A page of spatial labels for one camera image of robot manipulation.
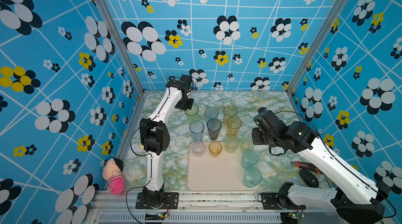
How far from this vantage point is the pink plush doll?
2.45 feet

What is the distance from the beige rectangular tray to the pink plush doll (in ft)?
1.07

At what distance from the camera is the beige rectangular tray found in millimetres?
789
